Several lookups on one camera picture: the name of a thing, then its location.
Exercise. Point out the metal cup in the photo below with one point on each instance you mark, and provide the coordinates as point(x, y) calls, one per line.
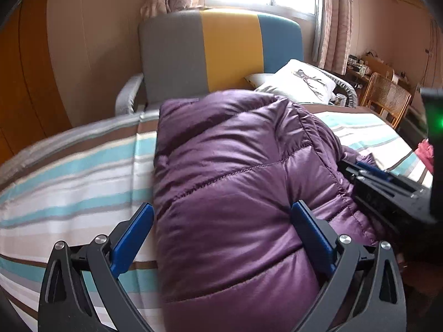
point(341, 99)

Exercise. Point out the grey padded bed rail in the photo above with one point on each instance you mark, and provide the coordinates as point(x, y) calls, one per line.
point(346, 88)
point(129, 93)

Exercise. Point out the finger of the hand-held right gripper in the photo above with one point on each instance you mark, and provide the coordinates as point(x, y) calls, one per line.
point(377, 177)
point(370, 166)

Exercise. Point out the grey yellow blue headboard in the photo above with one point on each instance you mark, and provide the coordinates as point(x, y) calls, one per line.
point(225, 48)

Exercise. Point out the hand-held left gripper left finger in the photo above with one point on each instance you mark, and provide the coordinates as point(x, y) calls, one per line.
point(133, 238)

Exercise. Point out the white printed pillow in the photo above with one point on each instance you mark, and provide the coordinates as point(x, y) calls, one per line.
point(297, 81)

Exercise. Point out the purple down jacket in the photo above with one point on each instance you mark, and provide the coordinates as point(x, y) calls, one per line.
point(235, 186)

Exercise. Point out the wicker chair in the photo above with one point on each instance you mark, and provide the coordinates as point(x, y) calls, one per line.
point(389, 96)

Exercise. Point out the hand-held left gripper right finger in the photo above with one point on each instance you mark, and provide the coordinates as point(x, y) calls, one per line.
point(313, 235)

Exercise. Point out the orange wooden wardrobe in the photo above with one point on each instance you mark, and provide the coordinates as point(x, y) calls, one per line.
point(27, 76)

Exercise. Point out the red cloth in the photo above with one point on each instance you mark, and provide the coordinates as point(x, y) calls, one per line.
point(426, 154)

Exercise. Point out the cluttered wooden desk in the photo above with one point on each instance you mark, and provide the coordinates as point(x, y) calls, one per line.
point(372, 65)

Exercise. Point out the striped bed sheet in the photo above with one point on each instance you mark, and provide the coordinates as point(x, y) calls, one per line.
point(69, 186)

